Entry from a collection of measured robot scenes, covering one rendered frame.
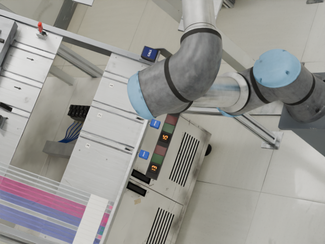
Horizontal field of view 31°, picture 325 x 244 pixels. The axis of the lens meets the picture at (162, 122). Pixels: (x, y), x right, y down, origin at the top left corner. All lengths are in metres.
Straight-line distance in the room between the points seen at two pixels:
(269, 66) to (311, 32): 1.08
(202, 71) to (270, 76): 0.38
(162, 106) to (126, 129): 0.62
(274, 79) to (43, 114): 1.29
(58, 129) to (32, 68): 0.50
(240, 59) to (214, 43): 1.11
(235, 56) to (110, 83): 0.61
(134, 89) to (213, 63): 0.19
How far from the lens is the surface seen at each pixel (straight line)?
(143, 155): 1.94
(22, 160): 2.64
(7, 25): 2.10
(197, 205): 2.67
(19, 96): 2.06
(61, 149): 2.36
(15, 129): 2.03
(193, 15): 1.39
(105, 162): 1.96
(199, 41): 1.33
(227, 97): 1.61
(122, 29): 3.66
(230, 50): 2.39
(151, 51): 2.01
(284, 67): 1.65
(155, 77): 1.35
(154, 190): 2.48
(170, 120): 1.99
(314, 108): 1.78
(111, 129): 1.98
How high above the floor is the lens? 1.97
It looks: 41 degrees down
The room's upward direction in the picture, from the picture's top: 58 degrees counter-clockwise
